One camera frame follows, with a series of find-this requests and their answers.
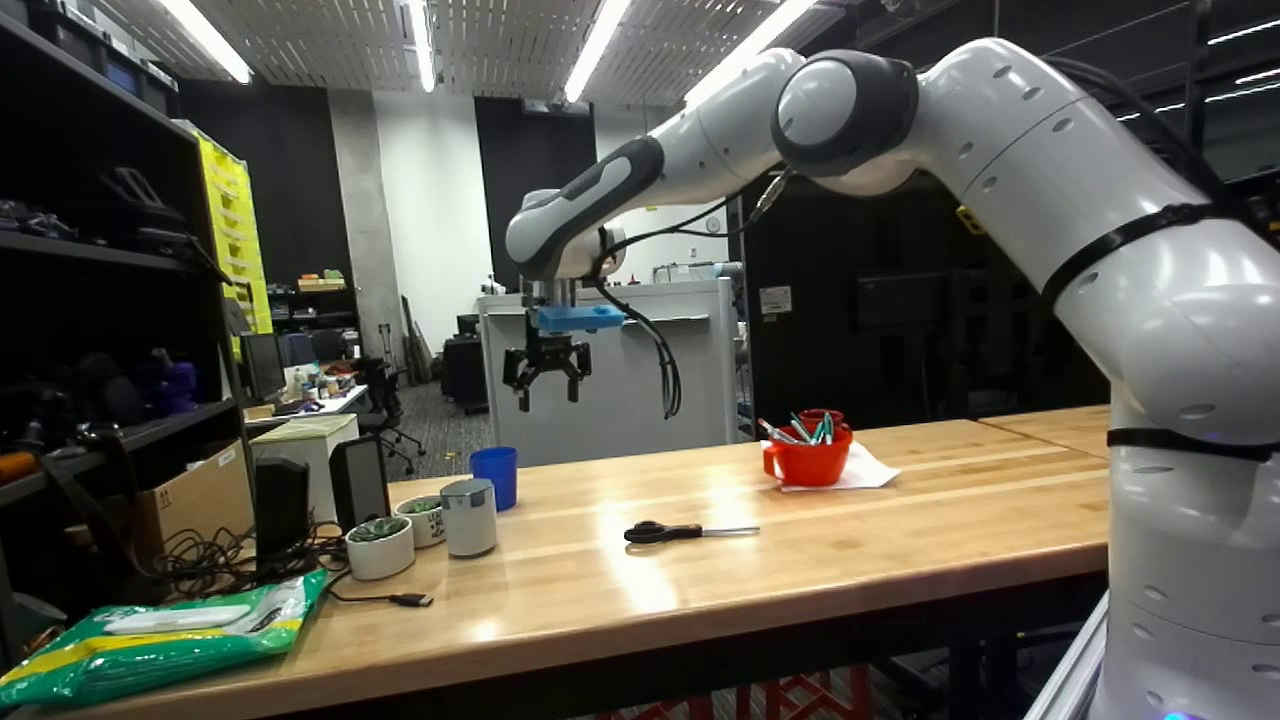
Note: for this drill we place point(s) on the white grey mug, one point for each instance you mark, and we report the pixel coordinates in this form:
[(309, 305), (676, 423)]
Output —
[(469, 521)]

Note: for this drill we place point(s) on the black shelving unit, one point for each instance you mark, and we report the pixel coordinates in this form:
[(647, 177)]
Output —
[(81, 286)]

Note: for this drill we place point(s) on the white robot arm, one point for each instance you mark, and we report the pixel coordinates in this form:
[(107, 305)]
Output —
[(1066, 146)]

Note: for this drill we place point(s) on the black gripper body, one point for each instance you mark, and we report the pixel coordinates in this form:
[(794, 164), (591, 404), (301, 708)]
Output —
[(552, 348)]

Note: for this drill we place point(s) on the large black cabinet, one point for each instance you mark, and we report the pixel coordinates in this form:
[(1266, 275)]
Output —
[(906, 333)]

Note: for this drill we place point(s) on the small white plant pot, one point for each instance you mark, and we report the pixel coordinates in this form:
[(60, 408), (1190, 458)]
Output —
[(379, 554), (424, 525)]

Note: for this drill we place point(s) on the wooden spoon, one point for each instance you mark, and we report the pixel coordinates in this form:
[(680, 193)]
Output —
[(415, 598)]

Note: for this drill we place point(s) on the green wipes package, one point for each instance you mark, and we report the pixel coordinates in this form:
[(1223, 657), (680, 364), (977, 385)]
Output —
[(81, 660)]

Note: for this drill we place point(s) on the blue plastic cup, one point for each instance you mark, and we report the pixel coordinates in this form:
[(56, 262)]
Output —
[(492, 483)]

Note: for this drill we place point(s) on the white paper sheet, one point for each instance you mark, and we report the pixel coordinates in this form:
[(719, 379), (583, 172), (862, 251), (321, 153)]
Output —
[(870, 471)]

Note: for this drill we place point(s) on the black speaker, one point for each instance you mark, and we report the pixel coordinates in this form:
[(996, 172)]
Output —
[(283, 514), (357, 483)]

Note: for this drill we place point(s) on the black office chair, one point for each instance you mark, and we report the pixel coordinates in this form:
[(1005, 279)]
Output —
[(381, 385)]

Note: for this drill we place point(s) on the yellow sign board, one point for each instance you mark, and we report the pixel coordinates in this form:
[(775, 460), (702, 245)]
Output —
[(234, 225)]

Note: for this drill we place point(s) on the cardboard box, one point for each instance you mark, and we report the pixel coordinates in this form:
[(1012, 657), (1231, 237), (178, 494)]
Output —
[(201, 500)]

